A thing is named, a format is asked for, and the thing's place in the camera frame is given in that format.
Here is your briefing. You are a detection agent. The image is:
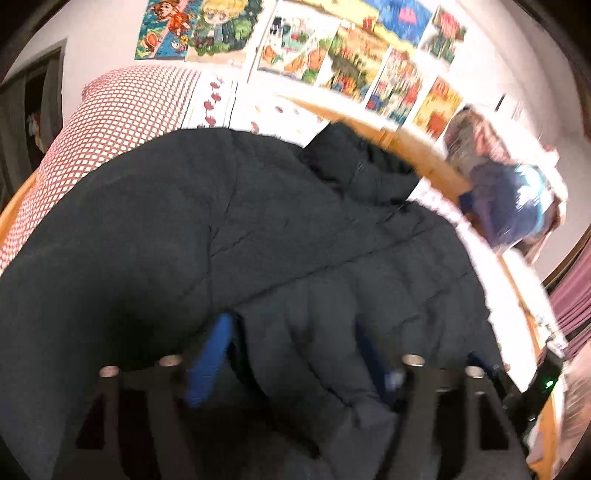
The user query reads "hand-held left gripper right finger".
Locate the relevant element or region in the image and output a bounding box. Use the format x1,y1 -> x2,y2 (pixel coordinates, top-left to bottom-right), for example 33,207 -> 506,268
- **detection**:
355,318 -> 532,480

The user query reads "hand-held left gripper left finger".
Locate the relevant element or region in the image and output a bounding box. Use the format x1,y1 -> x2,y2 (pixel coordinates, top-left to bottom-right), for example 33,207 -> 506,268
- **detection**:
51,313 -> 236,480

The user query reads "black padded jacket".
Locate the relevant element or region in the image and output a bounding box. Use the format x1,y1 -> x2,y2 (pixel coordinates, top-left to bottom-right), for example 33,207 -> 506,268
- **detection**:
0,121 -> 509,480

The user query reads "plastic bag of blue clothes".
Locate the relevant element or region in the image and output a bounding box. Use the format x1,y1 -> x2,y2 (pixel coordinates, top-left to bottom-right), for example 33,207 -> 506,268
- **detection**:
442,105 -> 570,256

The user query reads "purple curtain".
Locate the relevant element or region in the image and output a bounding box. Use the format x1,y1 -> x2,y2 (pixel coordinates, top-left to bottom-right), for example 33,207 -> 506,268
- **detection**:
551,257 -> 591,361

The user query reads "dark doorway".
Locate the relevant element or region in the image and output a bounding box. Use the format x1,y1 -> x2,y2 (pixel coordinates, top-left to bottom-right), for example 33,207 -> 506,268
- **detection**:
0,44 -> 66,195

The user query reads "wooden bed frame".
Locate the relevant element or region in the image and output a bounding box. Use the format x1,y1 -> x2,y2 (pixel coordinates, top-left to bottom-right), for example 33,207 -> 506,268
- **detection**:
0,95 -> 570,480

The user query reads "group of colourful wall posters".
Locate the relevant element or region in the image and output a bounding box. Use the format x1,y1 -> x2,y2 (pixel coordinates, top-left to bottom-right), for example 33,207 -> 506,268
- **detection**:
134,0 -> 468,140

